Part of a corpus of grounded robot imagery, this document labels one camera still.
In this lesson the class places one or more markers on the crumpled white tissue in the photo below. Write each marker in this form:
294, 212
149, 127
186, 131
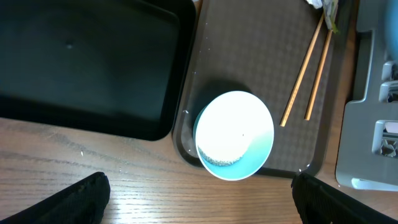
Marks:
317, 4

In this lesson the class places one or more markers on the brown serving tray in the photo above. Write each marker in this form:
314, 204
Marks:
259, 46

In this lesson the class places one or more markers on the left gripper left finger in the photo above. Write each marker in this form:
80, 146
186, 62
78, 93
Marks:
81, 203

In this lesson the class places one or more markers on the yellow green snack wrapper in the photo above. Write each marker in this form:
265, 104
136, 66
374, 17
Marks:
330, 8

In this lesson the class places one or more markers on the blue plate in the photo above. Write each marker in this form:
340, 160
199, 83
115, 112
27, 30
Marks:
390, 28

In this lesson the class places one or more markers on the grey dishwasher rack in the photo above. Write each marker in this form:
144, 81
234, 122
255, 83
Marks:
367, 157

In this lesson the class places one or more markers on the black plastic tray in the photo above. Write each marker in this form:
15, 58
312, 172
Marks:
108, 66

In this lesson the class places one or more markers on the light blue rice bowl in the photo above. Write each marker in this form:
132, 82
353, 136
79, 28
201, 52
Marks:
234, 135

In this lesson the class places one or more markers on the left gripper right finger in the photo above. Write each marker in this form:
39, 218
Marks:
319, 203

